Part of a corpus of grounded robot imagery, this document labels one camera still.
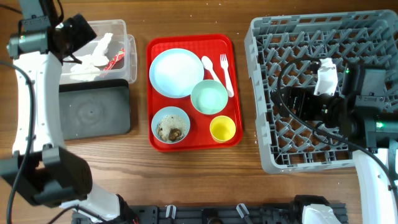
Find white plastic fork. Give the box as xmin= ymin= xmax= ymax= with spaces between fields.
xmin=220 ymin=54 xmax=234 ymax=98

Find food scraps rice and nuts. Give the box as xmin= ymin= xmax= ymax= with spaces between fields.
xmin=156 ymin=114 xmax=188 ymax=143

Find clear plastic waste bin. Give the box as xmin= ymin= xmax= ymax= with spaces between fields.
xmin=60 ymin=19 xmax=137 ymax=85

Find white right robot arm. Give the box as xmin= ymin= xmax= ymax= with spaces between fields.
xmin=271 ymin=58 xmax=397 ymax=223

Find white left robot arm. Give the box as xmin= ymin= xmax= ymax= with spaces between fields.
xmin=1 ymin=1 xmax=139 ymax=223

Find white crumpled napkin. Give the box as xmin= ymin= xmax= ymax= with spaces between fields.
xmin=70 ymin=33 xmax=113 ymax=73

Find yellow plastic cup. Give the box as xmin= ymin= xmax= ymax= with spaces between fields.
xmin=210 ymin=116 xmax=236 ymax=143

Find light blue bowl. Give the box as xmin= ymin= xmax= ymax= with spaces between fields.
xmin=150 ymin=106 xmax=190 ymax=144

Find grey dishwasher rack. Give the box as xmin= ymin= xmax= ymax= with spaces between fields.
xmin=244 ymin=10 xmax=397 ymax=174

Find red serving tray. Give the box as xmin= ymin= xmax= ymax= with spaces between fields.
xmin=147 ymin=34 xmax=243 ymax=152

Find light blue plate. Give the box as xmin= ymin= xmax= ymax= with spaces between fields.
xmin=149 ymin=48 xmax=205 ymax=98

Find black food waste tray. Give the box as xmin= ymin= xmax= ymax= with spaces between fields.
xmin=59 ymin=79 xmax=131 ymax=140

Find white plastic spoon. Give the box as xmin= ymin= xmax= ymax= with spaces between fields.
xmin=201 ymin=56 xmax=221 ymax=83

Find mint green bowl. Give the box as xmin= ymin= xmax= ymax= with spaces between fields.
xmin=190 ymin=80 xmax=229 ymax=115

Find red snack wrapper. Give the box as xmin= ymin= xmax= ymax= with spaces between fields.
xmin=103 ymin=48 xmax=125 ymax=71

